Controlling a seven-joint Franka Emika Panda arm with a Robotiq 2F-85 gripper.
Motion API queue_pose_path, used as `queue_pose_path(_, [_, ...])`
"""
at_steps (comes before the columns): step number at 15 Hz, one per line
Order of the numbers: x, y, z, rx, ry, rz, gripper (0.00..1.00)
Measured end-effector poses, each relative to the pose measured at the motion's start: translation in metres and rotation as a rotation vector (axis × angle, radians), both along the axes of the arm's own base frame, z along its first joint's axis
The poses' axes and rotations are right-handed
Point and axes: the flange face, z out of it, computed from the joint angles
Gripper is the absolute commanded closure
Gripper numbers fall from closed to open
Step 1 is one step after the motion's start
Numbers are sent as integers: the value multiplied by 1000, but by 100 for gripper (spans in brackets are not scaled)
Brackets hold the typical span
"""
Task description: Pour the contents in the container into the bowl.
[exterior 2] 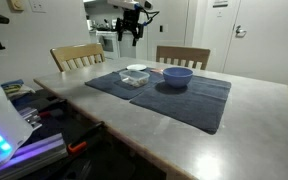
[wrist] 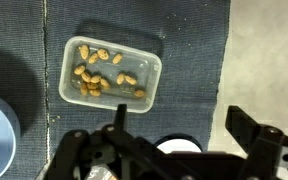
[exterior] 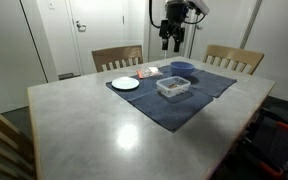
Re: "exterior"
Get white bifold closet door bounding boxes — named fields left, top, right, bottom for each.
left=148, top=0, right=192, bottom=63

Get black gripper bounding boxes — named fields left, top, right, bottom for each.
left=159, top=0, right=189, bottom=53

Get blue bowl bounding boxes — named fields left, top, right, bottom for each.
left=169, top=61, right=196, bottom=78

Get silver lever door handle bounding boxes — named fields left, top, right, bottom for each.
left=75, top=20, right=87, bottom=33

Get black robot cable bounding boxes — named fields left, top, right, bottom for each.
left=148, top=0, right=168, bottom=29

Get brown wooden slat chair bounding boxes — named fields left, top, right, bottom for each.
left=91, top=44, right=144, bottom=74

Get dark blue cloth mat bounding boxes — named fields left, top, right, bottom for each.
left=147, top=64, right=237, bottom=99
left=105, top=70, right=215, bottom=133

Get orange clear snack packet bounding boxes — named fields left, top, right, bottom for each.
left=136, top=66, right=164, bottom=80

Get white round plate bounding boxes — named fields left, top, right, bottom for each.
left=111, top=76, right=141, bottom=91

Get white door with lever handle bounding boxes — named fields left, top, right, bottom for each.
left=67, top=0, right=126, bottom=75

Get dark baseboard vent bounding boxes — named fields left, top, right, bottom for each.
left=57, top=72, right=82, bottom=81

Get black robot stand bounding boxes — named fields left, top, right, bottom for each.
left=217, top=96, right=288, bottom=180

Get white door with knob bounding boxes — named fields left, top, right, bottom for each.
left=190, top=0, right=257, bottom=61

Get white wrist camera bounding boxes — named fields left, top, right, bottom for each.
left=187, top=0, right=211, bottom=16

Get orange handled bar clamp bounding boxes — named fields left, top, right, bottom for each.
left=240, top=136, right=285, bottom=178
left=262, top=111, right=288, bottom=133

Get pale wooden slat chair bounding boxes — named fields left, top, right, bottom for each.
left=0, top=101, right=37, bottom=180
left=202, top=44, right=265, bottom=76

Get clear plastic food container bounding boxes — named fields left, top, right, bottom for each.
left=155, top=75, right=192, bottom=98

